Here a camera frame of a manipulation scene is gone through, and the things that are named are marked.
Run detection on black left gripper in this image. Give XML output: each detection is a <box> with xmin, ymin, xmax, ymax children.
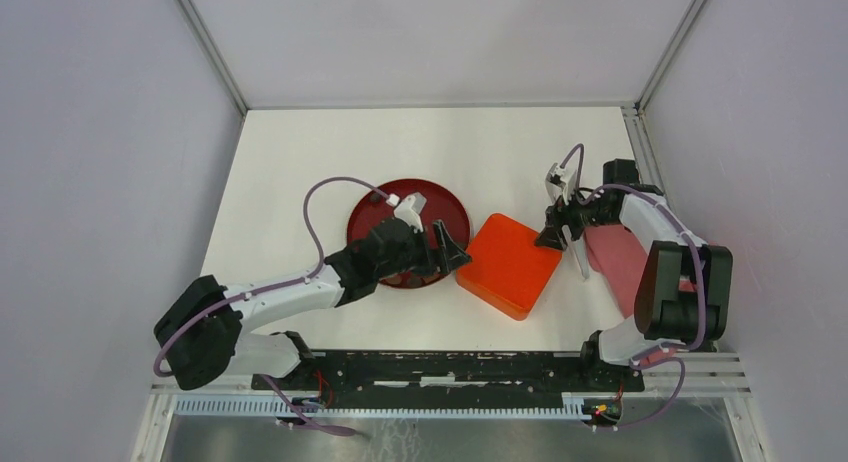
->
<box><xmin>376</xmin><ymin>219</ymin><xmax>472</xmax><ymax>280</ymax></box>

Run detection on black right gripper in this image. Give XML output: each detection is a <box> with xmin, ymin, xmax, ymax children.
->
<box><xmin>532</xmin><ymin>182</ymin><xmax>617</xmax><ymax>251</ymax></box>

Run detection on metal tongs with white handle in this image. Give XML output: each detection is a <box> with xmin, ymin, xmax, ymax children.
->
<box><xmin>544</xmin><ymin>174</ymin><xmax>592</xmax><ymax>283</ymax></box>

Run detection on round red lacquer tray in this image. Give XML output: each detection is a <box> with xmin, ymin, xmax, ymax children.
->
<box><xmin>346</xmin><ymin>178</ymin><xmax>473</xmax><ymax>289</ymax></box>

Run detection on orange box lid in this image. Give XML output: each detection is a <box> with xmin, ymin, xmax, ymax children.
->
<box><xmin>456</xmin><ymin>213</ymin><xmax>562</xmax><ymax>321</ymax></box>

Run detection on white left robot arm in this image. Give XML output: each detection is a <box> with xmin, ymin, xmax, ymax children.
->
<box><xmin>153</xmin><ymin>217</ymin><xmax>472</xmax><ymax>391</ymax></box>

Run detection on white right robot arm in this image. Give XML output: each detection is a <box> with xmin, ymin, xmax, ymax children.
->
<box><xmin>535</xmin><ymin>159</ymin><xmax>733</xmax><ymax>390</ymax></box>

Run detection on pink cloth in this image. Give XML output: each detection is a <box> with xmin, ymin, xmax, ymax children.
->
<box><xmin>584</xmin><ymin>225</ymin><xmax>733</xmax><ymax>369</ymax></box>

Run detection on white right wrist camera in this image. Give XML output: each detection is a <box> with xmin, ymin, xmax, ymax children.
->
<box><xmin>544</xmin><ymin>163</ymin><xmax>576</xmax><ymax>204</ymax></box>

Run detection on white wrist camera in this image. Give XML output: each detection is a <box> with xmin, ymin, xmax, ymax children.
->
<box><xmin>386</xmin><ymin>192</ymin><xmax>427</xmax><ymax>233</ymax></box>
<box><xmin>544</xmin><ymin>163</ymin><xmax>576</xmax><ymax>204</ymax></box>

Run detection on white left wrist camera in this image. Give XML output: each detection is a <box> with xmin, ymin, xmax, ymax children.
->
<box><xmin>386</xmin><ymin>192</ymin><xmax>427</xmax><ymax>233</ymax></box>

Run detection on white cable duct strip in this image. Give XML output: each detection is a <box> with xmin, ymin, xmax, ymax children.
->
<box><xmin>173</xmin><ymin>395</ymin><xmax>595</xmax><ymax>422</ymax></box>

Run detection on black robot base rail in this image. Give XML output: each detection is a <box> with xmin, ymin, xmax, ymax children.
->
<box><xmin>275</xmin><ymin>349</ymin><xmax>645</xmax><ymax>410</ymax></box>

